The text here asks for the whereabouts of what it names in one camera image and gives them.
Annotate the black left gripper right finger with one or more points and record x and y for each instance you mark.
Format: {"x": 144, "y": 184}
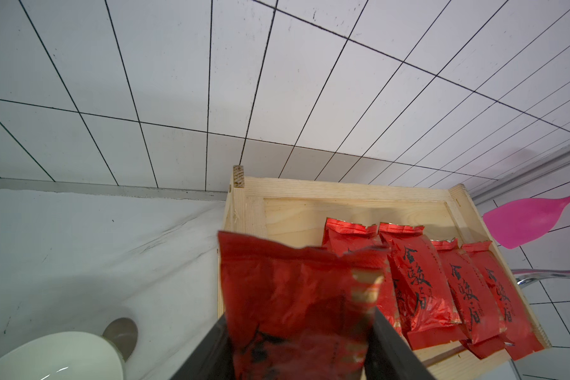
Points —
{"x": 389, "y": 357}

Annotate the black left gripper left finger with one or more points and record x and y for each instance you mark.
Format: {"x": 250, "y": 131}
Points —
{"x": 212, "y": 359}

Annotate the red tea bag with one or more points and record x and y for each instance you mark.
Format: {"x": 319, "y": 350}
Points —
{"x": 518, "y": 339}
{"x": 426, "y": 306}
{"x": 342, "y": 237}
{"x": 298, "y": 313}
{"x": 482, "y": 322}

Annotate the wooden two-tier shelf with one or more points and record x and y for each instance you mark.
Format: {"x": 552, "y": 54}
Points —
{"x": 294, "y": 213}

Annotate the white ceramic bowl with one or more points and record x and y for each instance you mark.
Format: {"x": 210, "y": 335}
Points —
{"x": 64, "y": 355}

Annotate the pink spatula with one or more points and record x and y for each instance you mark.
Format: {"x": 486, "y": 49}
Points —
{"x": 527, "y": 213}

